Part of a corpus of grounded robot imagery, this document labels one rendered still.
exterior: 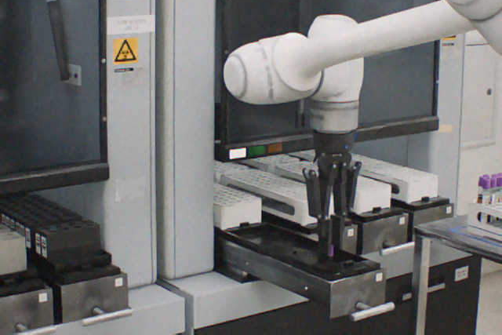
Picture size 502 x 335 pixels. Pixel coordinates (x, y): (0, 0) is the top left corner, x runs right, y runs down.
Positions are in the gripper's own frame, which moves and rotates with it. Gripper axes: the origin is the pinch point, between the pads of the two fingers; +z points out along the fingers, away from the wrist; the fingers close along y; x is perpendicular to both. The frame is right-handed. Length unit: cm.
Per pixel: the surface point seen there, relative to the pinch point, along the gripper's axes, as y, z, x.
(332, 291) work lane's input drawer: 11.1, 5.3, 13.4
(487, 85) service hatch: -201, 5, -130
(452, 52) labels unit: -55, -29, -20
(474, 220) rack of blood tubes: -28.9, -0.3, 11.2
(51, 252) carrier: 49, 0, -19
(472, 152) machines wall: -194, 32, -131
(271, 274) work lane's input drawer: 11.3, 6.6, -3.5
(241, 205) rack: 5.0, -1.7, -21.7
